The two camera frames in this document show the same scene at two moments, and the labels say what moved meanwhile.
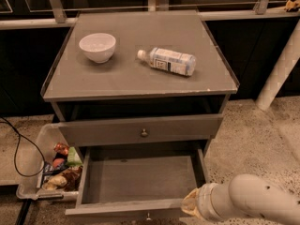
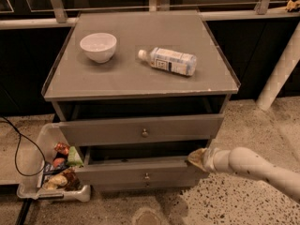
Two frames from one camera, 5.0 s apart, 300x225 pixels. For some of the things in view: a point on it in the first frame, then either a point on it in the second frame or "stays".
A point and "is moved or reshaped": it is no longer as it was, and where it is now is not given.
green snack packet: x=73 y=158 stays
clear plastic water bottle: x=169 y=60 stays
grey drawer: x=136 y=182 is moved or reshaped
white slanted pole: x=282 y=70 stays
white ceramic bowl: x=98 y=47 stays
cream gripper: x=204 y=202 -> x=210 y=160
